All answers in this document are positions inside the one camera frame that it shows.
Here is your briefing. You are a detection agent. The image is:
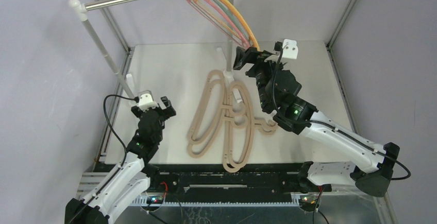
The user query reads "orange wire hanger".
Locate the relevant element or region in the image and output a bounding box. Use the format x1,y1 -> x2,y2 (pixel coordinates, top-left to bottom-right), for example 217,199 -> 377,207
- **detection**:
205,0 -> 260,49

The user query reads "pink wire hanger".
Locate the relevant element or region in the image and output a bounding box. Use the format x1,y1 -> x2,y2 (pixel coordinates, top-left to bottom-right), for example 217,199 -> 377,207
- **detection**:
181,0 -> 250,49

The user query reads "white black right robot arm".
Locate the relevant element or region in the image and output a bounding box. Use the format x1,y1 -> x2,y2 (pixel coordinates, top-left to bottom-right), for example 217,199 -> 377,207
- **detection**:
233,45 -> 400,197

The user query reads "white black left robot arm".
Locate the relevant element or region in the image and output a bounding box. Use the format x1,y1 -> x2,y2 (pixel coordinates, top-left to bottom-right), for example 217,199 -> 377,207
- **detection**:
64,92 -> 176,223

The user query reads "right rack post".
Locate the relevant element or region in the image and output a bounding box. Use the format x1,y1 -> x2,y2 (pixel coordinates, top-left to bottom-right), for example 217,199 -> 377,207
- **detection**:
223,0 -> 236,78

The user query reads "rack post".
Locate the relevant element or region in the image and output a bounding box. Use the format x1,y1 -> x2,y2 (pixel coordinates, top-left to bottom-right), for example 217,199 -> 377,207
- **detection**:
69,0 -> 135,99
223,0 -> 236,78

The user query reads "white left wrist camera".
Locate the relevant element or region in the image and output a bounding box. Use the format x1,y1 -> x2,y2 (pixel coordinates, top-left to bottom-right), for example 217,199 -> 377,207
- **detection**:
137,90 -> 159,111

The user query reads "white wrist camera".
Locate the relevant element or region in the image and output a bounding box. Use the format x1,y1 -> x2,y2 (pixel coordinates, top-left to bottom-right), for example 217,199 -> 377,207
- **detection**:
137,90 -> 159,111
274,39 -> 298,60

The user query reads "black right camera cable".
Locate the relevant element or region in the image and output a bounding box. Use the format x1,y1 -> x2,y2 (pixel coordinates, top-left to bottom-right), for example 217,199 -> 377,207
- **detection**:
271,43 -> 411,181

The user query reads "black camera cable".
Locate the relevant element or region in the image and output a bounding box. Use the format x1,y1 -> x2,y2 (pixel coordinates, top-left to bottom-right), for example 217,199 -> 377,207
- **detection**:
271,43 -> 411,181
103,94 -> 139,163

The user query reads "black left camera cable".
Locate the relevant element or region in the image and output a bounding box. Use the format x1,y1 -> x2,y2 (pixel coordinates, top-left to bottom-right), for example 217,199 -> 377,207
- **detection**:
103,94 -> 139,163

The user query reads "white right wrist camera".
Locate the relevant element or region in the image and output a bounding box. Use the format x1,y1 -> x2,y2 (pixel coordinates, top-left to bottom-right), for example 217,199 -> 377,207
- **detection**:
274,39 -> 298,60

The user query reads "aluminium frame rail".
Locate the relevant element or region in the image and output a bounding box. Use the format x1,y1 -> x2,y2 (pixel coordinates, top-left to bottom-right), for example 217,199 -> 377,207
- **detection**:
76,171 -> 388,208

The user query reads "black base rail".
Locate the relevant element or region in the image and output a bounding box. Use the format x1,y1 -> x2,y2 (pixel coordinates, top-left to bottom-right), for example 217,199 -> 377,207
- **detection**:
148,163 -> 322,204

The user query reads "left rack post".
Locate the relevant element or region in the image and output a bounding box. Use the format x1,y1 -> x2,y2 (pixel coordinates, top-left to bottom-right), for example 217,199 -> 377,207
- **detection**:
69,0 -> 135,99

